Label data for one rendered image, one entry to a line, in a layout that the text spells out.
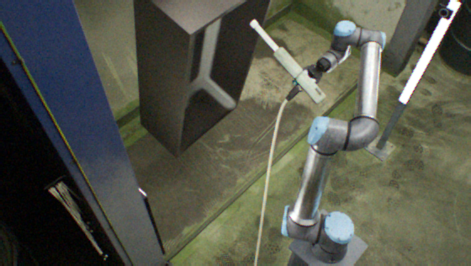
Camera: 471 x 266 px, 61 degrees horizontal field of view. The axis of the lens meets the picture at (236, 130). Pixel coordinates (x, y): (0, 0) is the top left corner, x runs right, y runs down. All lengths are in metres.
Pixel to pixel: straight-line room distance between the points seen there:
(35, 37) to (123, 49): 2.42
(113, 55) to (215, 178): 1.23
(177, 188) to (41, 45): 2.24
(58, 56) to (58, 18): 0.09
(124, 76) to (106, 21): 0.43
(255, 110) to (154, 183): 1.06
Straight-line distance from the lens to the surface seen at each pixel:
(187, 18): 1.73
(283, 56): 1.86
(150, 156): 3.23
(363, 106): 1.72
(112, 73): 3.30
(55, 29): 0.95
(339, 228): 2.03
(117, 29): 3.32
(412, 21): 3.73
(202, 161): 3.16
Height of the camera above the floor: 2.71
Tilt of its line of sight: 53 degrees down
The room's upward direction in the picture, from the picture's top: 2 degrees clockwise
